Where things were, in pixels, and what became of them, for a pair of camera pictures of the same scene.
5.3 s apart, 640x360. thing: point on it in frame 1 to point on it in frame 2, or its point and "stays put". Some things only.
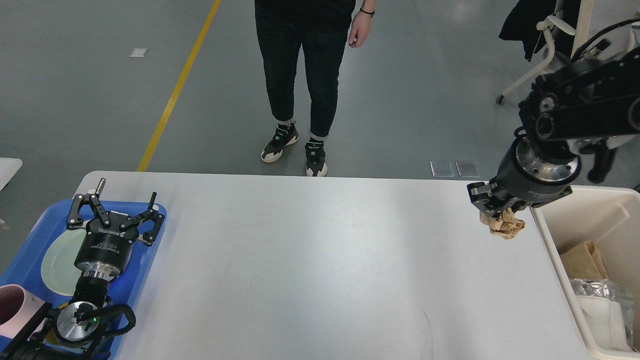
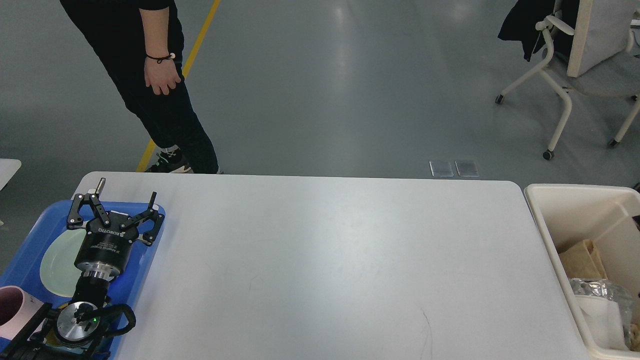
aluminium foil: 604,288 stays put
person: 321,27 to 138,44
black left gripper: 106,250 stays put
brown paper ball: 506,227 to 635,339
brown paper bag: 583,261 stays put
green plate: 58,268 stays put
